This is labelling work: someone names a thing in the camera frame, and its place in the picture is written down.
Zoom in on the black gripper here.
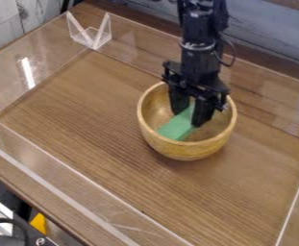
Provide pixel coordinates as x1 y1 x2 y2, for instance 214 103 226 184
162 43 230 127

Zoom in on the green rectangular block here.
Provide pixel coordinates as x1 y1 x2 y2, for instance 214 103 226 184
156 105 194 141

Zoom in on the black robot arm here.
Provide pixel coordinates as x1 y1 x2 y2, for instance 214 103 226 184
162 0 235 127

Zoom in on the brown wooden bowl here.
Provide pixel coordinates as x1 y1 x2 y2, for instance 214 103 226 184
136 82 238 161

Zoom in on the clear acrylic corner bracket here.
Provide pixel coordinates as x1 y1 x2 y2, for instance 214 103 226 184
66 12 112 50

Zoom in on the clear acrylic tray wall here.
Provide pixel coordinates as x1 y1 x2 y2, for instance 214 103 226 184
0 122 192 246

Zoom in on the black cable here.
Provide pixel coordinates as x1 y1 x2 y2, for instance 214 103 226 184
0 217 32 246

